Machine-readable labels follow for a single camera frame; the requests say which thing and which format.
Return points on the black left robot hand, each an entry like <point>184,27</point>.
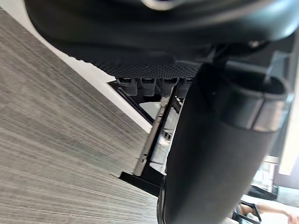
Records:
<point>130,39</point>

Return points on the black base bar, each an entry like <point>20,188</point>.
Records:
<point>140,182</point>

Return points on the silver metal rail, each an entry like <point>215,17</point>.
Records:
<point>160,110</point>

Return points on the black frame chair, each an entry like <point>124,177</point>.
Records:
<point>255,213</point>

